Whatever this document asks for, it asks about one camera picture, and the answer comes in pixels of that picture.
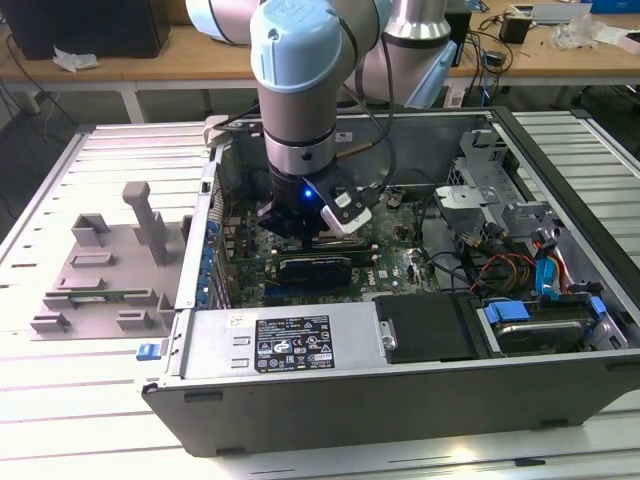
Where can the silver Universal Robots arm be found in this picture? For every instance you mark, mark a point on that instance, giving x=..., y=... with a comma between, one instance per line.
x=295, y=130

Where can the black RAM slot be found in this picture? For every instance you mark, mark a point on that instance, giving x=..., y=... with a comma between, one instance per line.
x=350, y=247
x=350, y=253

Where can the black graphics card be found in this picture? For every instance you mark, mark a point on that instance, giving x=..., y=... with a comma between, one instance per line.
x=315, y=277

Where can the green motherboard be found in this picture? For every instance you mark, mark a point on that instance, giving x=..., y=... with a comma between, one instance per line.
x=390, y=235

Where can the round coin cell battery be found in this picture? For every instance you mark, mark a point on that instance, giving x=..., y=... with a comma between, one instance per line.
x=395, y=200

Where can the grey case release latch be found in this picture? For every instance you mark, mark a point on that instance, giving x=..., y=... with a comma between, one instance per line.
x=212, y=134

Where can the silver power supply unit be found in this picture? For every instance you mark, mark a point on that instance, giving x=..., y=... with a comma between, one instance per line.
x=210, y=345

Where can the silver metal disk bay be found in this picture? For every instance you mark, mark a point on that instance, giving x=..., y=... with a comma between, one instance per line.
x=462, y=196

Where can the grey plastic parts rack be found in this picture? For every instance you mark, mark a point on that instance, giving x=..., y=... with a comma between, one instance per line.
x=125, y=250

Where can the black plastic drive cover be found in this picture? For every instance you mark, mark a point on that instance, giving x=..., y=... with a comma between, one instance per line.
x=425, y=325

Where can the green RAM stick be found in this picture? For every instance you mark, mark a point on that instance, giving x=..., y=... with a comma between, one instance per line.
x=112, y=296

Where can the blue case side clip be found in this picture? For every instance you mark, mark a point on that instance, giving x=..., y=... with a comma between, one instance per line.
x=147, y=352

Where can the open black PC case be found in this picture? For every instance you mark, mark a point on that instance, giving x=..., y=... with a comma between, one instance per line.
x=350, y=415

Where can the tall black box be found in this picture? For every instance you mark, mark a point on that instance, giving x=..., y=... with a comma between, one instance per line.
x=464, y=35

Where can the small black device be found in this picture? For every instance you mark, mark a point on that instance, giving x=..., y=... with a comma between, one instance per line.
x=496, y=57

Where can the black computer tower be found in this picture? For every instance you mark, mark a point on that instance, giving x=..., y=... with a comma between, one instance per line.
x=100, y=30

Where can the crumpled white paper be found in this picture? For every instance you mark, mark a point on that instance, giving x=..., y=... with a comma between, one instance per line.
x=75, y=60

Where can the hard disk in blue carrier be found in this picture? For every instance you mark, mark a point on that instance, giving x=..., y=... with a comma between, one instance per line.
x=540, y=336

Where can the black cube power adapter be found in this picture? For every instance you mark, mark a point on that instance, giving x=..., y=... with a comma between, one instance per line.
x=514, y=29

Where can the long wooden desk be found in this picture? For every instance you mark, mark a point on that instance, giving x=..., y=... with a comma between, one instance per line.
x=560, y=65

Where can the grey flat device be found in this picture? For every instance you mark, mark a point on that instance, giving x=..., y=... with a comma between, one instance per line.
x=555, y=15

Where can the black office chair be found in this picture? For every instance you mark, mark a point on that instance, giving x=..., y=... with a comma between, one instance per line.
x=610, y=107

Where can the crumpled clear plastic bag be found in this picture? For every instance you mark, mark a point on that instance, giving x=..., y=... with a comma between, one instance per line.
x=575, y=32

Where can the white flat box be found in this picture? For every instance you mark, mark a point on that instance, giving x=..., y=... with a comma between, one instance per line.
x=622, y=40

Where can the blue flat box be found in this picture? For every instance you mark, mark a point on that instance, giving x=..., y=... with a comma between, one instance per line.
x=615, y=6

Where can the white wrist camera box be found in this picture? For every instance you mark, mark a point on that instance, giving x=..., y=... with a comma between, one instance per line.
x=350, y=220

